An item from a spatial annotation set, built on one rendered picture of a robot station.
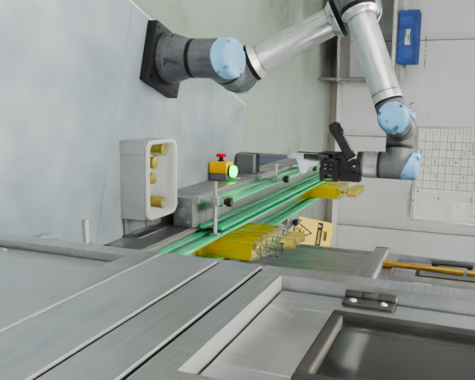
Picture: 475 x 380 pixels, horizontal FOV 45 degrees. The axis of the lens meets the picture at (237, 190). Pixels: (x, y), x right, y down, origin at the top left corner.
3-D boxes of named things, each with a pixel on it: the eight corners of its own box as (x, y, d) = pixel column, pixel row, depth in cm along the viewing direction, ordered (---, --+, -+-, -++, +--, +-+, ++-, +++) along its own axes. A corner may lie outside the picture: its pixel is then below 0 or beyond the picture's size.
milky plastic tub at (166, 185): (121, 219, 161) (148, 222, 158) (121, 139, 158) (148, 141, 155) (152, 209, 177) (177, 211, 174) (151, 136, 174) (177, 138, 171)
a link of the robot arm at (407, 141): (414, 103, 150) (411, 145, 149) (418, 113, 160) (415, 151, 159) (384, 103, 153) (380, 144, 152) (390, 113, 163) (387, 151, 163)
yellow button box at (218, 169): (207, 179, 216) (225, 181, 213) (207, 160, 215) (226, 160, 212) (215, 177, 222) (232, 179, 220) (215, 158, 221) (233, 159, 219)
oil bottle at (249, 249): (195, 254, 179) (259, 262, 172) (195, 237, 178) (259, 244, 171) (203, 250, 185) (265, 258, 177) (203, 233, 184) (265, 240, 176)
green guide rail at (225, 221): (198, 228, 179) (222, 231, 176) (198, 225, 179) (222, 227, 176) (323, 171, 340) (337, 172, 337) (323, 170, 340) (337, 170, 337)
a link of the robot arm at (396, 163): (421, 152, 159) (418, 182, 158) (381, 151, 163) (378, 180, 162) (420, 148, 152) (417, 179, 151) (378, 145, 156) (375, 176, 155)
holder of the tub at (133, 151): (121, 237, 163) (145, 240, 160) (119, 140, 158) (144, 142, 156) (151, 225, 178) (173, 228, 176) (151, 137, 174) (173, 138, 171)
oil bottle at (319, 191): (301, 196, 296) (355, 200, 286) (301, 185, 295) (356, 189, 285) (303, 194, 301) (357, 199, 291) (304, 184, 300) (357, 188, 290)
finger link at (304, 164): (286, 173, 163) (318, 174, 162) (286, 153, 162) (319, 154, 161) (286, 172, 166) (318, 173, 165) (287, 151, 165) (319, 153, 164)
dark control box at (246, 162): (234, 172, 241) (253, 173, 238) (234, 153, 240) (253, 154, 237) (241, 170, 249) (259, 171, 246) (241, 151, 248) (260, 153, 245)
